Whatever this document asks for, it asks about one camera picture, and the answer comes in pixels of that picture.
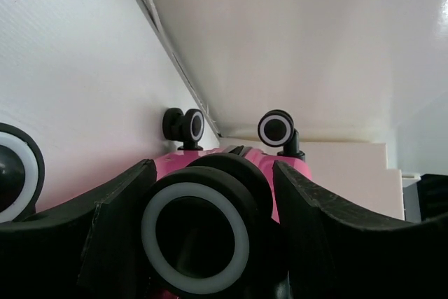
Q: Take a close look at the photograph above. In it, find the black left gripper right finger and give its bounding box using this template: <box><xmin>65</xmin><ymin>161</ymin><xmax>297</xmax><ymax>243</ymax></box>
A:
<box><xmin>273</xmin><ymin>161</ymin><xmax>447</xmax><ymax>298</ymax></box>

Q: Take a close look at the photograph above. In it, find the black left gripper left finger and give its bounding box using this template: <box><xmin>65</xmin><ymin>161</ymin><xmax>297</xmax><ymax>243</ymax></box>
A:
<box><xmin>1</xmin><ymin>160</ymin><xmax>157</xmax><ymax>298</ymax></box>

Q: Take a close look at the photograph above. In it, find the aluminium side rail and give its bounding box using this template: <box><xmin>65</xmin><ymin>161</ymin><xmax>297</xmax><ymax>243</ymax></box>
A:
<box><xmin>135</xmin><ymin>0</ymin><xmax>222</xmax><ymax>138</ymax></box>

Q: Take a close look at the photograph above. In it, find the pink hard-shell suitcase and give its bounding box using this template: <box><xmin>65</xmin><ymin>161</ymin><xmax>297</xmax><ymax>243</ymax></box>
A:
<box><xmin>1</xmin><ymin>108</ymin><xmax>309</xmax><ymax>298</ymax></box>

